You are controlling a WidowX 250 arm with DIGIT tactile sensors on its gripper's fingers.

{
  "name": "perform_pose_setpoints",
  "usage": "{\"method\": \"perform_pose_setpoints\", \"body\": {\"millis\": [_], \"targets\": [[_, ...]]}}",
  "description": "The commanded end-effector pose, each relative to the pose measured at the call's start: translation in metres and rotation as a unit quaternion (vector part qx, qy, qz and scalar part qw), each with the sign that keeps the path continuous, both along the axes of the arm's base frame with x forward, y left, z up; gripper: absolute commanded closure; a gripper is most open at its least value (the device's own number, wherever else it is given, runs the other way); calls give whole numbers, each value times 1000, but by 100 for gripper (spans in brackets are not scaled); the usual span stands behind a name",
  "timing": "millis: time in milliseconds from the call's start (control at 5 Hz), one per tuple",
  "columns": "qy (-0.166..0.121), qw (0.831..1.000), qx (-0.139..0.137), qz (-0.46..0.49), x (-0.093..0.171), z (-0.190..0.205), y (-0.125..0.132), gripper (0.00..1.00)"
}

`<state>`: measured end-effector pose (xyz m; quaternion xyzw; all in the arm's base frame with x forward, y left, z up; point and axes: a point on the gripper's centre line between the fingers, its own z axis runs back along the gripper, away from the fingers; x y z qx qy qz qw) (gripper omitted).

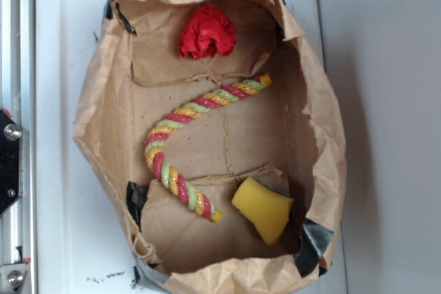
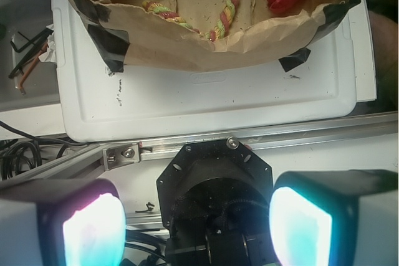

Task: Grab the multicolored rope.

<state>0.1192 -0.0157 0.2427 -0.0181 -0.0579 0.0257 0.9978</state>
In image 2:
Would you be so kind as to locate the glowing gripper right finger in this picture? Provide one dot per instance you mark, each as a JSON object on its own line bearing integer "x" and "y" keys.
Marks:
{"x": 335, "y": 217}

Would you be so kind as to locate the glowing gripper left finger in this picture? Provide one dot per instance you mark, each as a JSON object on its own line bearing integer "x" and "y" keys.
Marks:
{"x": 61, "y": 222}

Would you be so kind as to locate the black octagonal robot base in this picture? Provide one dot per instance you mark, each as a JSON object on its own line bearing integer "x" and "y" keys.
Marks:
{"x": 214, "y": 201}

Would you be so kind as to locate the white plastic bin lid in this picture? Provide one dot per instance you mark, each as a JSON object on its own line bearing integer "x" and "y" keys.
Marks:
{"x": 143, "y": 102}

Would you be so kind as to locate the crumpled white paper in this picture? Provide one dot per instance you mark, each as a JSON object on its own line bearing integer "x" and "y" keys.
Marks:
{"x": 49, "y": 54}

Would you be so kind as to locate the black hex key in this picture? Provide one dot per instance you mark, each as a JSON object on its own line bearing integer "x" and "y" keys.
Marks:
{"x": 33, "y": 46}

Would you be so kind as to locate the brown paper bag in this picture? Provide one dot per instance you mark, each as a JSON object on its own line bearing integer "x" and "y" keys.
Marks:
{"x": 206, "y": 35}

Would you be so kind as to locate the aluminium frame rail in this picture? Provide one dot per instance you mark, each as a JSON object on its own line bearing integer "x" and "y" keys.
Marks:
{"x": 351, "y": 142}

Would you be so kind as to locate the silver corner bracket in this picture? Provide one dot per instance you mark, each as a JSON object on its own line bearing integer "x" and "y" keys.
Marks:
{"x": 120, "y": 155}

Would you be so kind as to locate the orange handled tool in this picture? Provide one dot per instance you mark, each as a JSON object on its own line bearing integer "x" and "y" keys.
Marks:
{"x": 31, "y": 67}

